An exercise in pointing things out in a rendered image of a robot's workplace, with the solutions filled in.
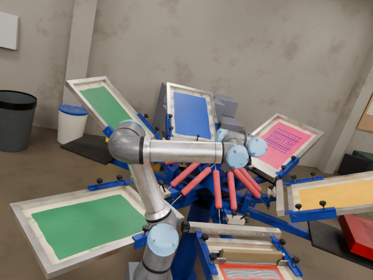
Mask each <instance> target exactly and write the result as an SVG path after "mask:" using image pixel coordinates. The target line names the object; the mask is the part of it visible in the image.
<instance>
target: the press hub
mask: <svg viewBox="0 0 373 280"><path fill-rule="evenodd" d="M213 164H214V163H211V164H210V165H209V164H207V165H204V166H203V168H202V171H203V170H204V169H205V168H206V167H211V166H212V165H213ZM221 165H222V164H220V163H216V170H218V171H219V177H220V188H221V187H225V188H227V189H229V188H228V183H227V182H224V183H223V180H224V177H225V172H224V170H223V169H221ZM214 170H215V165H214V166H213V167H212V168H211V172H210V173H209V174H208V175H207V176H206V177H205V178H204V179H203V180H202V181H201V182H200V183H199V184H201V185H202V186H204V187H205V188H201V189H197V190H196V192H197V193H199V195H200V196H202V198H201V199H199V200H196V201H193V205H191V206H190V210H189V213H188V216H187V219H186V221H188V222H203V223H209V221H210V218H211V217H210V215H209V213H208V211H207V209H208V210H209V209H210V207H209V205H208V203H207V201H206V200H207V199H208V200H210V198H213V197H214V196H213V194H212V192H211V190H210V189H214V182H213V171H214ZM199 174H200V172H196V173H192V174H191V175H192V176H197V175H199ZM192 180H193V179H191V178H189V177H187V180H186V181H187V184H189V183H190V182H191V181H192ZM228 197H229V193H228V192H226V191H223V190H221V198H222V199H225V198H228ZM195 238H196V233H189V232H187V233H182V236H181V239H180V242H179V245H178V249H177V252H176V255H175V258H174V262H173V265H172V267H171V266H170V270H171V273H172V277H173V280H174V278H175V276H177V277H179V278H182V279H181V280H186V278H188V277H190V276H191V277H192V278H193V279H194V280H196V272H195V270H194V269H193V268H194V265H195V262H196V259H197V256H198V254H197V252H196V249H195V245H194V241H195Z"/></svg>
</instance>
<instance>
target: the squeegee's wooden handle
mask: <svg viewBox="0 0 373 280"><path fill-rule="evenodd" d="M282 256H283V253H282V252H281V251H262V250H249V249H227V248H222V249H221V252H220V255H219V258H226V260H225V261H249V262H276V263H278V261H279V260H281V259H282Z"/></svg>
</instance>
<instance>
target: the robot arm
mask: <svg viewBox="0 0 373 280"><path fill-rule="evenodd" d="M267 148H268V147H267V144H266V142H265V141H264V140H263V139H261V138H259V137H253V136H249V135H248V131H246V130H243V131H240V132H233V131H229V130H228V129H227V130H226V129H219V130H218V131H217V133H216V135H215V139H214V142H201V141H170V140H153V139H148V138H147V137H146V136H145V129H144V127H143V126H142V124H141V123H139V122H138V121H135V120H132V119H128V120H124V121H122V122H120V123H119V124H118V125H117V126H116V128H115V130H114V132H113V133H112V135H111V136H110V137H109V140H108V150H109V152H110V154H111V155H112V156H113V157H114V158H115V159H116V160H118V161H121V162H124V163H127V165H128V167H129V170H130V172H131V174H132V177H133V179H134V182H135V185H136V187H137V190H138V192H139V194H140V197H141V199H142V202H143V204H144V207H145V210H146V212H145V214H144V216H145V219H146V222H147V224H148V227H149V231H148V237H147V243H146V247H145V251H144V255H143V259H142V260H141V262H140V263H139V264H138V266H137V267H136V269H135V272H134V277H133V278H134V280H171V272H170V266H171V264H172V261H173V257H174V254H175V250H176V248H177V246H178V240H179V236H178V233H177V217H176V214H175V212H174V211H173V209H171V207H170V205H169V204H167V203H165V201H164V198H163V196H162V193H161V191H160V188H159V185H158V182H157V179H156V177H155V174H154V172H153V169H152V166H151V164H150V162H184V163H220V164H228V165H229V166H230V167H232V168H235V169H239V168H245V167H248V166H250V165H252V162H251V157H262V156H263V155H264V154H265V153H266V151H267Z"/></svg>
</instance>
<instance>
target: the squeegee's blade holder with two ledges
mask: <svg viewBox="0 0 373 280"><path fill-rule="evenodd" d="M225 263H228V264H263V265H276V262H249V261H225Z"/></svg>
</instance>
